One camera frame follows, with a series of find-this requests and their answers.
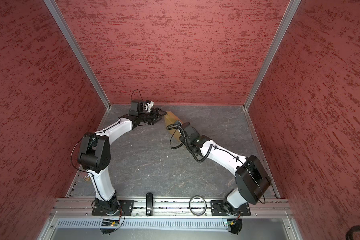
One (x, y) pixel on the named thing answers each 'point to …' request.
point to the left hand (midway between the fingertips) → (165, 117)
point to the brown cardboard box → (170, 119)
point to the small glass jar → (87, 178)
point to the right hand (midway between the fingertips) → (188, 134)
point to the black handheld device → (149, 197)
